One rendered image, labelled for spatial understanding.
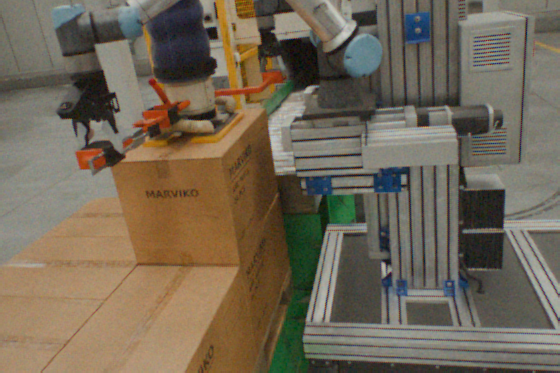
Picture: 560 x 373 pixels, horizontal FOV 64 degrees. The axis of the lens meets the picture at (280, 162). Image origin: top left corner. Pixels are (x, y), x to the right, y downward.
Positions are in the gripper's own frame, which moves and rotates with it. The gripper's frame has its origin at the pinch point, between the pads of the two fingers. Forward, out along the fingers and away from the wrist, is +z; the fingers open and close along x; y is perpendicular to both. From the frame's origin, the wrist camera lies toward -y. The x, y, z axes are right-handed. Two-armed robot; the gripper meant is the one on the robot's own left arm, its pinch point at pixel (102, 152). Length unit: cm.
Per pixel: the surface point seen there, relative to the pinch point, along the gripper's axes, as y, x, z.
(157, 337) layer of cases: -6, -5, 53
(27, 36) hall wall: 982, 851, -32
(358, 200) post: 150, -51, 88
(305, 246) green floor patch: 130, -20, 107
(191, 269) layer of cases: 27, -2, 53
